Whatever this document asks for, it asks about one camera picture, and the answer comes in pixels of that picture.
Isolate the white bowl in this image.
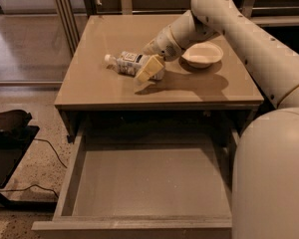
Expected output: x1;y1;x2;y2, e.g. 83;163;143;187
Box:
182;42;223;69

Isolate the blue label plastic bottle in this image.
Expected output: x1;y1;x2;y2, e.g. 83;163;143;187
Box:
104;51;166;82

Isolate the open grey top drawer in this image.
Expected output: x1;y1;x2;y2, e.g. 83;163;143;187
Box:
32;125;232;239

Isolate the black cable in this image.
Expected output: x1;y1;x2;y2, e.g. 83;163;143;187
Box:
0;137;69;199

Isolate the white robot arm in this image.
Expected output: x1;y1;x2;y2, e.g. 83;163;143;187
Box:
144;0;299;239

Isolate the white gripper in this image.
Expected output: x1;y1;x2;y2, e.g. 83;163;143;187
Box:
134;26;182;93

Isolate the black stand at left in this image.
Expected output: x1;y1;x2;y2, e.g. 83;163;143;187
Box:
0;110;56;212

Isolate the grey cabinet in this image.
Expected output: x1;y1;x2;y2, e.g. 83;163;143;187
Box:
54;14;265;143

